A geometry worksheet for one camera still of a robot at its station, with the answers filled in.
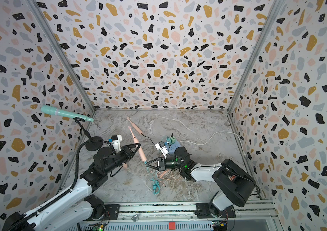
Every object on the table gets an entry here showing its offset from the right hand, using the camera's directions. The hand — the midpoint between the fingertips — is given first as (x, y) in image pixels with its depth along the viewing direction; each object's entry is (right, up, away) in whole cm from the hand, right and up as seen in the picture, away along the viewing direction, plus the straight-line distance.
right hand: (150, 166), depth 72 cm
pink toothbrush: (-18, +19, +38) cm, 46 cm away
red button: (+11, -30, 0) cm, 32 cm away
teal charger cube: (+9, +9, +23) cm, 26 cm away
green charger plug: (+11, +11, +23) cm, 27 cm away
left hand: (-4, +10, +2) cm, 11 cm away
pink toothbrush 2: (-6, +8, +2) cm, 10 cm away
